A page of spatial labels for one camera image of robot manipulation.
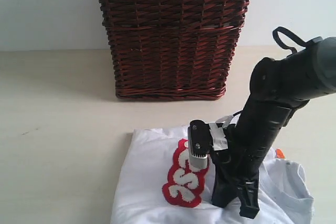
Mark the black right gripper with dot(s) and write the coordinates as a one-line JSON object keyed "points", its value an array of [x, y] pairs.
{"points": [[236, 169]]}

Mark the white t-shirt red lettering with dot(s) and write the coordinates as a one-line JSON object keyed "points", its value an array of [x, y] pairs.
{"points": [[157, 185]]}

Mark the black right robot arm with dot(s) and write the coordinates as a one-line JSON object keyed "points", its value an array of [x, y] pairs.
{"points": [[278, 88]]}

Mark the dark brown wicker basket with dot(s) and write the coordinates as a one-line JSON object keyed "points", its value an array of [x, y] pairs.
{"points": [[172, 49]]}

